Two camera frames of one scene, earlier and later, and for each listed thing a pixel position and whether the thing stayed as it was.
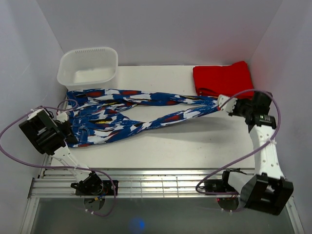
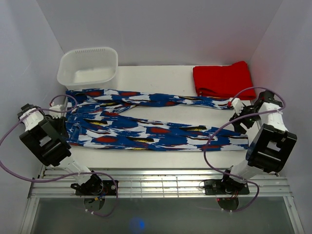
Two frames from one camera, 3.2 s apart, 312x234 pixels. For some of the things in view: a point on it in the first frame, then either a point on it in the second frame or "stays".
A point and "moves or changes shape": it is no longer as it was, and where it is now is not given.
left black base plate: [107, 189] stays
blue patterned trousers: [99, 115] moves or changes shape
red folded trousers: [213, 81] stays
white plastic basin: [88, 68] stays
